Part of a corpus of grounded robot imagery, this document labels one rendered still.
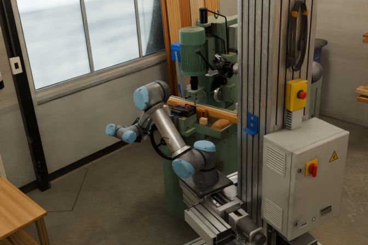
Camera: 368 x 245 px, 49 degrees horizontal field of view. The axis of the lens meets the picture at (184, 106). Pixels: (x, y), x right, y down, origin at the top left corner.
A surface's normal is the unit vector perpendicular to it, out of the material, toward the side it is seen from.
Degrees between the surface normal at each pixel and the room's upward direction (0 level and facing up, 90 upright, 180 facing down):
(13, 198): 0
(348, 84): 90
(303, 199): 90
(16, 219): 0
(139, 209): 1
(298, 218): 90
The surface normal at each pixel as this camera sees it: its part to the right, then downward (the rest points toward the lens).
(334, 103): -0.70, 0.32
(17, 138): 0.72, 0.25
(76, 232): -0.05, -0.92
